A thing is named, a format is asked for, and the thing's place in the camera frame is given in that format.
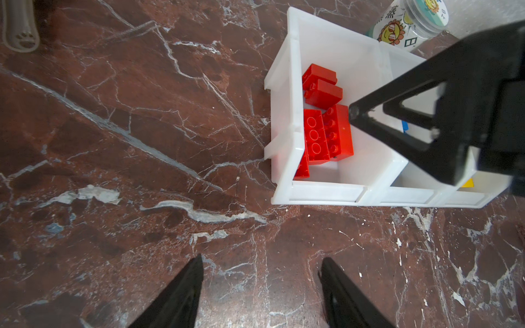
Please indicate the long red lego brick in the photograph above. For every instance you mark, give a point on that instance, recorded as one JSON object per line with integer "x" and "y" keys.
{"x": 315, "y": 137}
{"x": 338, "y": 132}

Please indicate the right white bin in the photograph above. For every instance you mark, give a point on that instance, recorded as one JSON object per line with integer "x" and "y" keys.
{"x": 487, "y": 186}

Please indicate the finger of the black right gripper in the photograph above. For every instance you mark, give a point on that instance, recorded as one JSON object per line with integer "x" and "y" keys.
{"x": 445, "y": 155}

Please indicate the yellow lego brick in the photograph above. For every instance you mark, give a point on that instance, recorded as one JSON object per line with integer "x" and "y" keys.
{"x": 469, "y": 183}

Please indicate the red tall lego brick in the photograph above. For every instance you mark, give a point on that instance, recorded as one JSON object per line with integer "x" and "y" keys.
{"x": 323, "y": 95}

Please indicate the brown litter scoop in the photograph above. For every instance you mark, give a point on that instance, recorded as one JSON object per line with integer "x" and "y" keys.
{"x": 20, "y": 33}

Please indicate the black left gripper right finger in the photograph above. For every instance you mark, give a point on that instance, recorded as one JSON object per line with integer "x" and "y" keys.
{"x": 344, "y": 303}

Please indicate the red square lego brick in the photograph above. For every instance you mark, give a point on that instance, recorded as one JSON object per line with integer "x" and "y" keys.
{"x": 314, "y": 73}

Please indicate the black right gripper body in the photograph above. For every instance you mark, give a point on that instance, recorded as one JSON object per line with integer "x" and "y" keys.
{"x": 482, "y": 104}

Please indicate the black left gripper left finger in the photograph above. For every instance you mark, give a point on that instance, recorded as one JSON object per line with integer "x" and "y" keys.
{"x": 177, "y": 304}

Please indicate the middle white bin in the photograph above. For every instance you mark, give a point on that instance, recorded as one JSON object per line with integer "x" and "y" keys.
{"x": 414, "y": 186}

